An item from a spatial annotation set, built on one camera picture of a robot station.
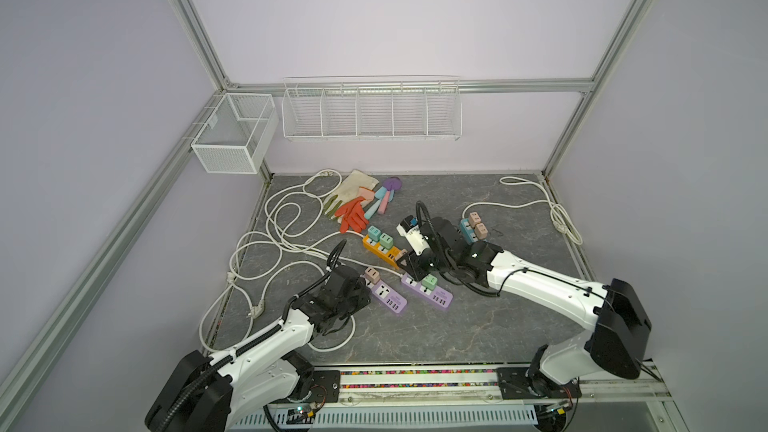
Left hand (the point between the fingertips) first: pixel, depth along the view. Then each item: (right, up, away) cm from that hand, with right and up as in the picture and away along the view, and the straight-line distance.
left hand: (370, 296), depth 84 cm
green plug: (+4, +15, +10) cm, 18 cm away
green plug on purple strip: (+17, +4, 0) cm, 18 cm away
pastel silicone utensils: (+3, +30, +28) cm, 41 cm away
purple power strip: (+5, 0, +3) cm, 5 cm away
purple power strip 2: (+19, -1, +3) cm, 19 cm away
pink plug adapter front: (0, +6, +2) cm, 6 cm away
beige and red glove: (-11, +27, +28) cm, 40 cm away
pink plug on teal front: (+35, +18, +12) cm, 41 cm away
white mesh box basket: (-47, +50, +17) cm, 71 cm away
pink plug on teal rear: (+34, +21, +15) cm, 42 cm away
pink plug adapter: (+9, +14, -9) cm, 19 cm away
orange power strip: (+5, +10, +9) cm, 14 cm away
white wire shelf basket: (-1, +58, +13) cm, 59 cm away
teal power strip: (+32, +17, +17) cm, 40 cm away
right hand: (+9, +11, -6) cm, 15 cm away
